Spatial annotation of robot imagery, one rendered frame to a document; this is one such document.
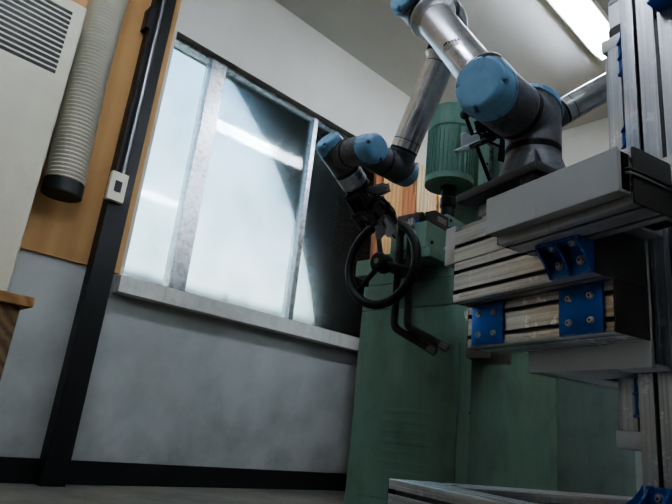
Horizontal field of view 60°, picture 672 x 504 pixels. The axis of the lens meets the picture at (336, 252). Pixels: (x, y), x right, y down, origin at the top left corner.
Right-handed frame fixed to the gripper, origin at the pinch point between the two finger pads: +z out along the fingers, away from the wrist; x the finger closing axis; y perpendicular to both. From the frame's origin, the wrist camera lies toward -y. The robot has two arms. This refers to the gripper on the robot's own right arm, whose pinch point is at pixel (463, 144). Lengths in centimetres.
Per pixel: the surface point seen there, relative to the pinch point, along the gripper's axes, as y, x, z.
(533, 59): -17, -202, 48
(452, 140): 0.5, -6.6, 7.1
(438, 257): -21.0, 40.1, -0.5
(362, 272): -24, 37, 35
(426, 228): -12.2, 36.5, 1.7
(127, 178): 39, 40, 133
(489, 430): -66, 66, -11
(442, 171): -6.5, 3.5, 9.6
